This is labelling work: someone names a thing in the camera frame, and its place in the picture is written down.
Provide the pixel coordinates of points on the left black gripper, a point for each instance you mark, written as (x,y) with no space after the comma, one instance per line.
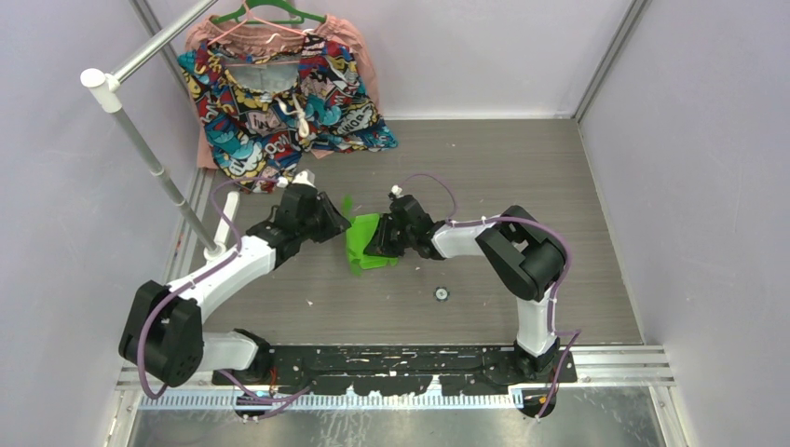
(335,223)

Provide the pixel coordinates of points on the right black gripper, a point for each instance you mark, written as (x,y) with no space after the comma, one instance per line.
(380,245)

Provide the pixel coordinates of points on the green clothes hanger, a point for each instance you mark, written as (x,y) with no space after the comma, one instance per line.
(280,12)

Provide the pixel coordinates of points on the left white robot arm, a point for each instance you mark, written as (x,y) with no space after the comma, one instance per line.
(164,335)

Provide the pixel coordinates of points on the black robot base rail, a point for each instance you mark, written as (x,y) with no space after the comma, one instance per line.
(405,370)

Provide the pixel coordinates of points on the colorful patterned shirt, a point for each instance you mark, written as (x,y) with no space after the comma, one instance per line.
(264,97)

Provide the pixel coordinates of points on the metal clothes rack pole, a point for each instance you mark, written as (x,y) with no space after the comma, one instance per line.
(104,87)

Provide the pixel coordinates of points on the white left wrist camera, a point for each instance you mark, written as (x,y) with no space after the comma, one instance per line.
(303,182)

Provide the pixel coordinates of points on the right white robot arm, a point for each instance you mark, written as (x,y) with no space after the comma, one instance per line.
(528,257)

